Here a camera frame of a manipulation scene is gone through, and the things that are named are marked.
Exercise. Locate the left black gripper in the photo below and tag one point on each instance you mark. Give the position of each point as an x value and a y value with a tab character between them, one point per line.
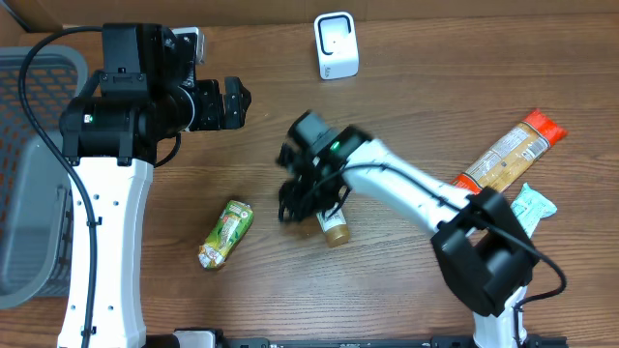
213	119

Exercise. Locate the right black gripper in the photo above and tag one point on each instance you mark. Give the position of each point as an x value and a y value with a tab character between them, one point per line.
309	200

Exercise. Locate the white cream tube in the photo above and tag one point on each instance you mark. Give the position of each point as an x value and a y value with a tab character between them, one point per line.
334	227

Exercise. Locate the green yellow snack packet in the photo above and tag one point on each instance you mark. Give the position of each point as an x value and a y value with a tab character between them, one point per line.
232	225

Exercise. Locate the orange spaghetti packet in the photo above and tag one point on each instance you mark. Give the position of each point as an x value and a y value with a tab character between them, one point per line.
510	156

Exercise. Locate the teal snack packet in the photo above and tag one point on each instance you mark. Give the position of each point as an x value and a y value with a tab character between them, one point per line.
530	207

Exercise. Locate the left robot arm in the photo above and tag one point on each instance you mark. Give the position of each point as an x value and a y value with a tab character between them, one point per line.
147	92

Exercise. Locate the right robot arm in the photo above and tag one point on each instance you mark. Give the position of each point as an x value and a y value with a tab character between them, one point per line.
485	256

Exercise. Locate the white barcode scanner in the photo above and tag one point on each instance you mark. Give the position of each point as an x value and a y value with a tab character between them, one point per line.
336	45

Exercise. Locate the grey plastic mesh basket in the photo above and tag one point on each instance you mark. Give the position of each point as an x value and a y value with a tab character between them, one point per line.
36	197

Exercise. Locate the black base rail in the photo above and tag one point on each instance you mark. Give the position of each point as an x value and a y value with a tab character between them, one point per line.
196	337

